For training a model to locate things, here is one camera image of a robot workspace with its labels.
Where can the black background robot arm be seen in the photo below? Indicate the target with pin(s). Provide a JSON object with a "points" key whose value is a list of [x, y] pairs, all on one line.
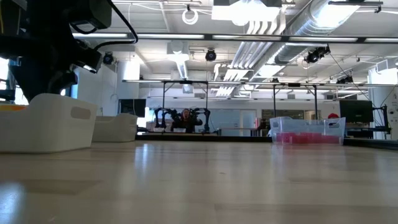
{"points": [[203, 118], [163, 118]]}

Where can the clear plastic bin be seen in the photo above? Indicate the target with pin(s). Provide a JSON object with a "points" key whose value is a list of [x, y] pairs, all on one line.
{"points": [[308, 124]]}

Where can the white plastic bin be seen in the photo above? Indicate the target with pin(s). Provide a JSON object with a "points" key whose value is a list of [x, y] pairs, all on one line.
{"points": [[46, 130]]}

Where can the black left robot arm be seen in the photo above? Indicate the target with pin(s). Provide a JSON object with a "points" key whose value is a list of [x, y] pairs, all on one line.
{"points": [[34, 31]]}

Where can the red toy brick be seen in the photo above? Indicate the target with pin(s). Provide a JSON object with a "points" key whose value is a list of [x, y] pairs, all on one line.
{"points": [[286, 138], [308, 138], [329, 139]]}

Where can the grey plastic bin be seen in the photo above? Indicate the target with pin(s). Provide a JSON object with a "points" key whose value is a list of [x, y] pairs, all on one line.
{"points": [[115, 129]]}

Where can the black computer monitor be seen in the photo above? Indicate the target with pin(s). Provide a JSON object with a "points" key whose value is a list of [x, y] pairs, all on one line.
{"points": [[133, 108], [356, 111]]}

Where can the black background rig frame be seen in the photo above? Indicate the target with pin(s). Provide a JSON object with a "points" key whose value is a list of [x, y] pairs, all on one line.
{"points": [[163, 93]]}

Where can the black overhead rig beam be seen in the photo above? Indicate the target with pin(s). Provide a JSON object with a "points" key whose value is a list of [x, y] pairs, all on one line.
{"points": [[208, 36]]}

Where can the silver ventilation duct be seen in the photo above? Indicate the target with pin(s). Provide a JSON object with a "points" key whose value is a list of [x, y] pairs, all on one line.
{"points": [[311, 25]]}

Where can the black round overhead camera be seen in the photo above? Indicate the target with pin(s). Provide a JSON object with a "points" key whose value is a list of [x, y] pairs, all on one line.
{"points": [[316, 54], [211, 55], [108, 58]]}

